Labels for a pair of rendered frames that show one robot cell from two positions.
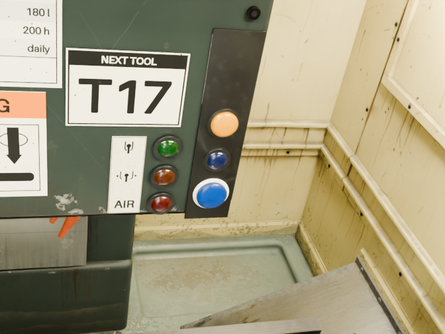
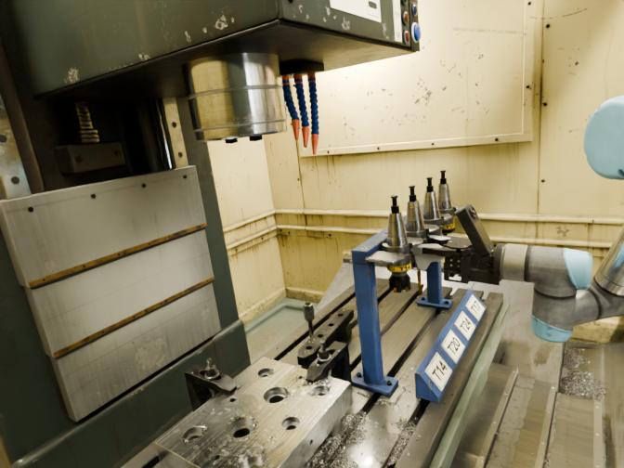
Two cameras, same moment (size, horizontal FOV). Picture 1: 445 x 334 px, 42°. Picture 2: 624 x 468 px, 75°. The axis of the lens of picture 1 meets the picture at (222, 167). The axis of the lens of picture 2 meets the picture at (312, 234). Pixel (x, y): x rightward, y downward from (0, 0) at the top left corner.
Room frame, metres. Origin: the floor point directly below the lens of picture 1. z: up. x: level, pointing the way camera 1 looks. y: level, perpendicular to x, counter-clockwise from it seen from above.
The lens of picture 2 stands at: (-0.10, 0.68, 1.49)
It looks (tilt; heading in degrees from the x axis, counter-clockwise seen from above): 15 degrees down; 326
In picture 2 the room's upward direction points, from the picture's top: 7 degrees counter-clockwise
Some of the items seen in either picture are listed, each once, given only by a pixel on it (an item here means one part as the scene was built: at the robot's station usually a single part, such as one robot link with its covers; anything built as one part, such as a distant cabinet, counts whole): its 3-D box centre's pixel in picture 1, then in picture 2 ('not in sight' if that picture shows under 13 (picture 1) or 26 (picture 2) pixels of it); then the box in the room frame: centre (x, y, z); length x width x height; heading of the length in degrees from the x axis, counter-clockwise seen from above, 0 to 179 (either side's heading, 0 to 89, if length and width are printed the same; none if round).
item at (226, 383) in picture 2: not in sight; (213, 389); (0.65, 0.46, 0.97); 0.13 x 0.03 x 0.15; 20
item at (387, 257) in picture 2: not in sight; (386, 257); (0.45, 0.12, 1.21); 0.07 x 0.05 x 0.01; 20
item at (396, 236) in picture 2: not in sight; (396, 227); (0.47, 0.07, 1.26); 0.04 x 0.04 x 0.07
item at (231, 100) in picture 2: not in sight; (237, 100); (0.55, 0.35, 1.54); 0.16 x 0.16 x 0.12
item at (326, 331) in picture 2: not in sight; (327, 341); (0.69, 0.13, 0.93); 0.26 x 0.05 x 0.06; 115
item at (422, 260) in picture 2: not in sight; (422, 257); (0.48, -0.01, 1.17); 0.09 x 0.03 x 0.06; 34
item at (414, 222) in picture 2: not in sight; (414, 214); (0.51, -0.03, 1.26); 0.04 x 0.04 x 0.07
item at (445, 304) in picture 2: not in sight; (433, 259); (0.65, -0.27, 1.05); 0.10 x 0.05 x 0.30; 20
